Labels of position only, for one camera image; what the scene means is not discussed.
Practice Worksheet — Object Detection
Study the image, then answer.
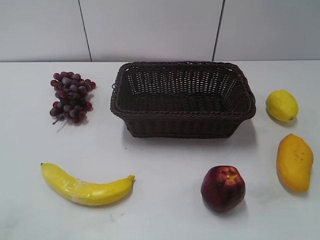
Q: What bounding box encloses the red apple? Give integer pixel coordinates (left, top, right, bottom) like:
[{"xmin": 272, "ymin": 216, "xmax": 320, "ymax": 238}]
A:
[{"xmin": 200, "ymin": 165, "xmax": 246, "ymax": 213}]

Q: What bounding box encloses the red grape bunch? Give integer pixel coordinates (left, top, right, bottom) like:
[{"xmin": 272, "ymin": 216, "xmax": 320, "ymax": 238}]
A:
[{"xmin": 49, "ymin": 71, "xmax": 97, "ymax": 125}]

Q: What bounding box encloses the dark brown wicker basket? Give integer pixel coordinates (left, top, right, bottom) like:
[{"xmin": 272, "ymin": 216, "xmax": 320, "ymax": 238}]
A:
[{"xmin": 110, "ymin": 61, "xmax": 256, "ymax": 139}]

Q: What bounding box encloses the orange yellow mango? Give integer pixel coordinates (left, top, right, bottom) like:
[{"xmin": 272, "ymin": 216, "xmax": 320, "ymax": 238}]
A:
[{"xmin": 276, "ymin": 134, "xmax": 314, "ymax": 193}]

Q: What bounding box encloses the yellow lemon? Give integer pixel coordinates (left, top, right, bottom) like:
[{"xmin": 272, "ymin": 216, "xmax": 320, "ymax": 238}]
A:
[{"xmin": 265, "ymin": 89, "xmax": 299, "ymax": 122}]

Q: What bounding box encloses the yellow banana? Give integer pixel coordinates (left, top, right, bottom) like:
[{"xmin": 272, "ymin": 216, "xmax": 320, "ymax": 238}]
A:
[{"xmin": 40, "ymin": 163, "xmax": 136, "ymax": 206}]

